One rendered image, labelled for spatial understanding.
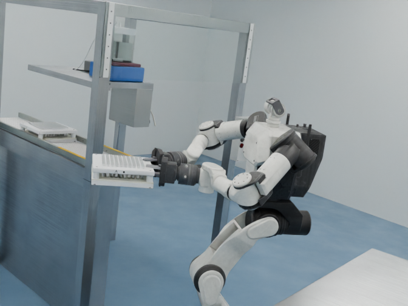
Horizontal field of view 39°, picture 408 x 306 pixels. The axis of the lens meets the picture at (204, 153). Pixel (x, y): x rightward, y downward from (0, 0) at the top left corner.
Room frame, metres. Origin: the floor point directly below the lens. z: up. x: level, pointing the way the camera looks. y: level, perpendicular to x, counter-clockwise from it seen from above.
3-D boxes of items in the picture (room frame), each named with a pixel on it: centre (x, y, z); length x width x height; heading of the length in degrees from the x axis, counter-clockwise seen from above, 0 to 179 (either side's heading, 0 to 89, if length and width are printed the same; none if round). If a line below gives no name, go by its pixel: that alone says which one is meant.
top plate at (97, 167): (2.33, 0.33, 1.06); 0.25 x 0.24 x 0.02; 12
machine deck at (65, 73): (3.05, 0.66, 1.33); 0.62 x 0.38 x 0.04; 46
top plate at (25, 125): (3.34, 0.93, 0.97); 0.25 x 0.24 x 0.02; 135
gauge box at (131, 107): (3.01, 0.42, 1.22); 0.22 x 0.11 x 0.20; 46
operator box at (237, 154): (3.39, -0.24, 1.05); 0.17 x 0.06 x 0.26; 136
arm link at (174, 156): (2.48, 0.17, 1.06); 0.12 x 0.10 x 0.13; 135
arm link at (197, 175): (2.33, 0.00, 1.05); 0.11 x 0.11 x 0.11; 5
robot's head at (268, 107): (2.47, -0.28, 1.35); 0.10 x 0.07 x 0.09; 13
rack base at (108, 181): (2.33, 0.33, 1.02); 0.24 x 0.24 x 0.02; 12
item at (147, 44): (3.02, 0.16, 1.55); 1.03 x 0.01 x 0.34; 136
